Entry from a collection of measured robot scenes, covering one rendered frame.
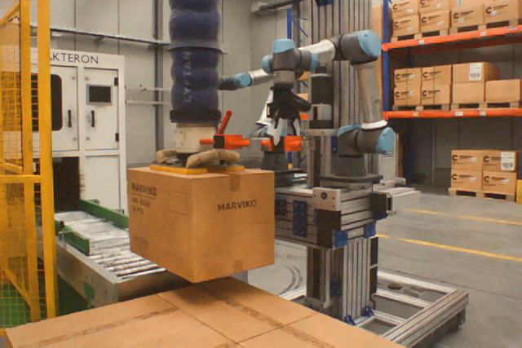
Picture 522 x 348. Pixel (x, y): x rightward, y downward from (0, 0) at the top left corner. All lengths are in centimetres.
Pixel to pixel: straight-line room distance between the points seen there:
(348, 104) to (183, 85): 85
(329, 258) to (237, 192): 78
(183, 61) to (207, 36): 15
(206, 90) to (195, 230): 61
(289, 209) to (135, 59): 1009
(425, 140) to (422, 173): 74
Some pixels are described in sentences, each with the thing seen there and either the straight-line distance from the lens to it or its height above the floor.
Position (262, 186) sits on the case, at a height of 102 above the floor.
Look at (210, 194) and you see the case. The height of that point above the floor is 101.
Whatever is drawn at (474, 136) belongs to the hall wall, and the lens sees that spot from 1029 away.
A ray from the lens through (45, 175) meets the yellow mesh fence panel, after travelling 268.
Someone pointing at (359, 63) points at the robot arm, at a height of 152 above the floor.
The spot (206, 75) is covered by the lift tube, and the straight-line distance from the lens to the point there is 197.
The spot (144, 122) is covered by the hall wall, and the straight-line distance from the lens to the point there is 1210.
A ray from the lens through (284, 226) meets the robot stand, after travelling 236.
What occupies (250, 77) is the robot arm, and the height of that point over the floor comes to 152.
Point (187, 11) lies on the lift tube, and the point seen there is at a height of 175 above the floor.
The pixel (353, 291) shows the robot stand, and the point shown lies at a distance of 254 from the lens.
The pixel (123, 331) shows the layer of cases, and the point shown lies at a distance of 176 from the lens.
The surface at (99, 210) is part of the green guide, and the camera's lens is 390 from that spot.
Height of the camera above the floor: 125
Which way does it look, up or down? 3 degrees down
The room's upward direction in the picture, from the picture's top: straight up
